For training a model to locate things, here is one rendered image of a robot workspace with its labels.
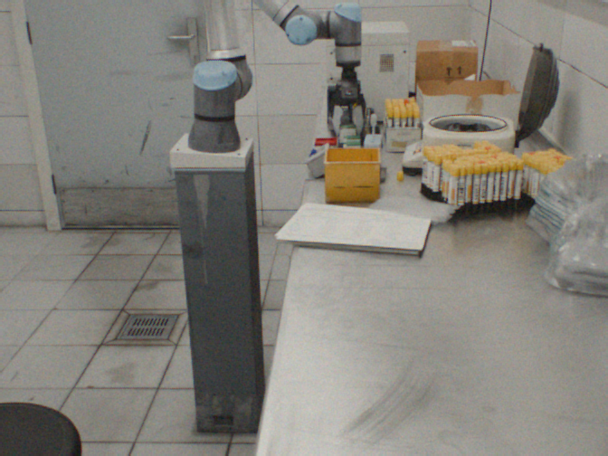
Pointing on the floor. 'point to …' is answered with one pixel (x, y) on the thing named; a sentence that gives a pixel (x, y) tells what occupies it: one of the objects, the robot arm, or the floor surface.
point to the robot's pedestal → (223, 294)
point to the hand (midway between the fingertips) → (347, 132)
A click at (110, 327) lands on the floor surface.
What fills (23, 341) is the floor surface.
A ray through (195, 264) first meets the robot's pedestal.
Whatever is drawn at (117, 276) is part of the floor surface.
